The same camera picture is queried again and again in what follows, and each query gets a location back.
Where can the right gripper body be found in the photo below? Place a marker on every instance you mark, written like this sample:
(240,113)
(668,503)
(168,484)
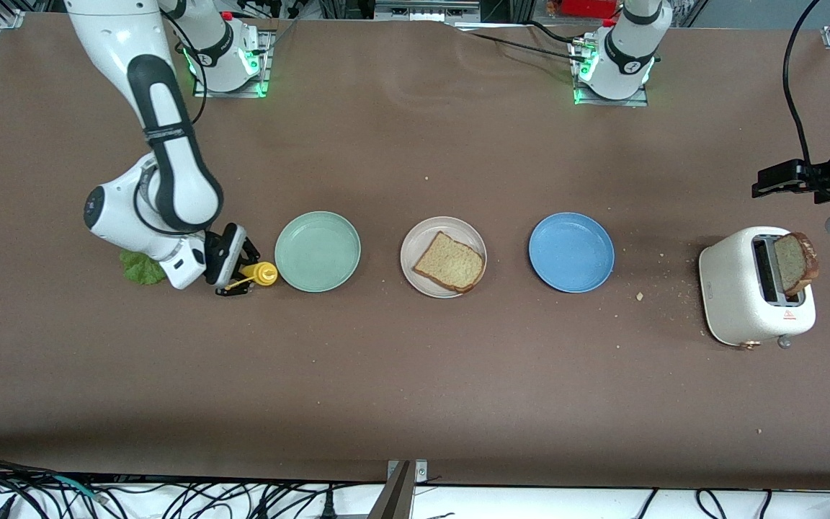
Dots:
(216,254)

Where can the yellow mustard squeeze bottle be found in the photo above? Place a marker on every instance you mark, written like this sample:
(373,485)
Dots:
(264,274)

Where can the green lettuce leaf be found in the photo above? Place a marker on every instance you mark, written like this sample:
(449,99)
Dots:
(137,270)

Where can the light brown bread slice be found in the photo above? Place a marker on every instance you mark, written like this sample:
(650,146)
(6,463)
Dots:
(451,263)

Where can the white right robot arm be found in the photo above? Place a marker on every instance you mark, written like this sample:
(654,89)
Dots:
(170,144)

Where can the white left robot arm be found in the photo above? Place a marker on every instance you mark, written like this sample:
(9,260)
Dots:
(624,65)

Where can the mint green plate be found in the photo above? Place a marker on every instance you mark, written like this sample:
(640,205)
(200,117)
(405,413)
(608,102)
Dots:
(318,252)

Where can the beige plate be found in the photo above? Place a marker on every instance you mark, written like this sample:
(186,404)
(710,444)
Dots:
(469,232)

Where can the blue plate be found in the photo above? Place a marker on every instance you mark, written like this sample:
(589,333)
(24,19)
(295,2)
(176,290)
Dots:
(571,252)

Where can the dark crust bread slice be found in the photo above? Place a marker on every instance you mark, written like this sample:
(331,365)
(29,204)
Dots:
(793,263)

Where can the white toaster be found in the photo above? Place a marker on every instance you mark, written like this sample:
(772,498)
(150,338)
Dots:
(728,288)

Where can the red box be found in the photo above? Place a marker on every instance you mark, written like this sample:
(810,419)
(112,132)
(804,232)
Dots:
(588,7)

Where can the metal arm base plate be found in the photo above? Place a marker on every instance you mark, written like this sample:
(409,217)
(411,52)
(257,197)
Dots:
(638,101)
(266,72)

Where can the metal bracket post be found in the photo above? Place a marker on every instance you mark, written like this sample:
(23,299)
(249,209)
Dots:
(397,497)

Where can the metal rack frame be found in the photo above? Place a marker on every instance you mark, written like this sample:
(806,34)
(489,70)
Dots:
(426,11)

